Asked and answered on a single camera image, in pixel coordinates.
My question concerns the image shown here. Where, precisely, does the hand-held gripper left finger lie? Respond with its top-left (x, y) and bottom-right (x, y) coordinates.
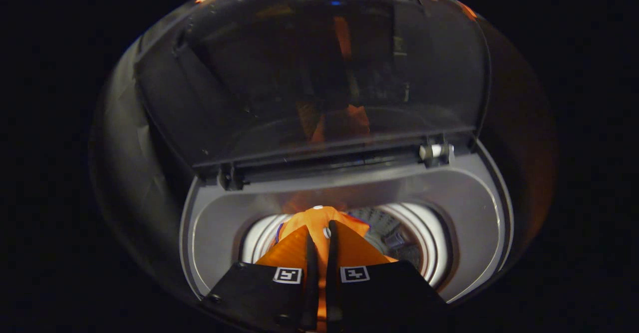
top-left (200, 225), bottom-right (320, 333)

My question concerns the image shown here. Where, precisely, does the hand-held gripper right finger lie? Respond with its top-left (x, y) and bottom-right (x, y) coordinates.
top-left (325, 220), bottom-right (452, 333)

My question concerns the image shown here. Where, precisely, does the yellow polo shirt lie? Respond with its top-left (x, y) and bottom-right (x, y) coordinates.
top-left (272, 205), bottom-right (372, 324)

